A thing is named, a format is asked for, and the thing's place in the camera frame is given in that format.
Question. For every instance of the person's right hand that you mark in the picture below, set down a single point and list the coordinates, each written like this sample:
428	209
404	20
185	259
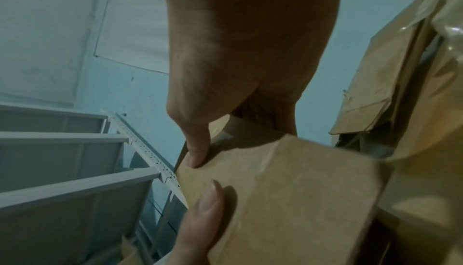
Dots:
246	44

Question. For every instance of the person's left hand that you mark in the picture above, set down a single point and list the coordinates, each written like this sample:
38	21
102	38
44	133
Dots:
199	224

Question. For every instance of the white cloth sheet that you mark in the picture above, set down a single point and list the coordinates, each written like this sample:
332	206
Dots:
137	21

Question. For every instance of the white metal shelf rack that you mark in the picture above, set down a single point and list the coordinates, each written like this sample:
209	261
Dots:
65	178

